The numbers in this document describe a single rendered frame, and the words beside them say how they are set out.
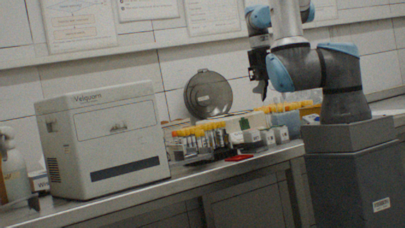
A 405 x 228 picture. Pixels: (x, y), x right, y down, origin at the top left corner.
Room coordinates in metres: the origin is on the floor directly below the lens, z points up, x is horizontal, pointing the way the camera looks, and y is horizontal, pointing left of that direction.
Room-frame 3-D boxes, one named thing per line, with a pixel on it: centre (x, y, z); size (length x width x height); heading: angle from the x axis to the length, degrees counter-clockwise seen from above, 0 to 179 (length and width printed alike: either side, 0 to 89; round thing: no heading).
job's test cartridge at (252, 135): (2.02, -0.15, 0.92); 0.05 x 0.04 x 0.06; 34
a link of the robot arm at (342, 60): (1.73, -0.41, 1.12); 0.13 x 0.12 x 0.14; 95
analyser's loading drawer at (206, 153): (1.82, 0.10, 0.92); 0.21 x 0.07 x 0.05; 124
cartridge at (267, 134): (2.07, -0.20, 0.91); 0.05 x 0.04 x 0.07; 34
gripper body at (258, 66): (2.17, -0.24, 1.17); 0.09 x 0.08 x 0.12; 116
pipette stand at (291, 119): (2.20, -0.30, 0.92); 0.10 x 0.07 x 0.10; 116
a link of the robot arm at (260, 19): (2.08, -0.28, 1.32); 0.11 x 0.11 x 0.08; 5
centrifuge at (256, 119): (2.36, -0.11, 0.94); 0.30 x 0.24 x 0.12; 25
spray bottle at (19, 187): (1.73, 0.58, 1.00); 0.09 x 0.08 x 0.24; 34
